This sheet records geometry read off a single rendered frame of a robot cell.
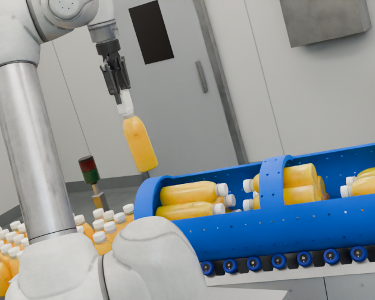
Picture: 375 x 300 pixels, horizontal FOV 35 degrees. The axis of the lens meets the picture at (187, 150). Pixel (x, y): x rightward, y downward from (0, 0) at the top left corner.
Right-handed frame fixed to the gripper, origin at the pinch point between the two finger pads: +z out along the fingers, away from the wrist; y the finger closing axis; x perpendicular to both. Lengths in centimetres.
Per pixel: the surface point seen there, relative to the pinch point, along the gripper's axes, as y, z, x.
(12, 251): -24, 39, 43
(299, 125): 334, 113, 25
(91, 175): 24, 31, 37
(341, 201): -23, 31, -67
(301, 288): -23, 57, -51
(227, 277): -21, 53, -29
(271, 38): 337, 34, 34
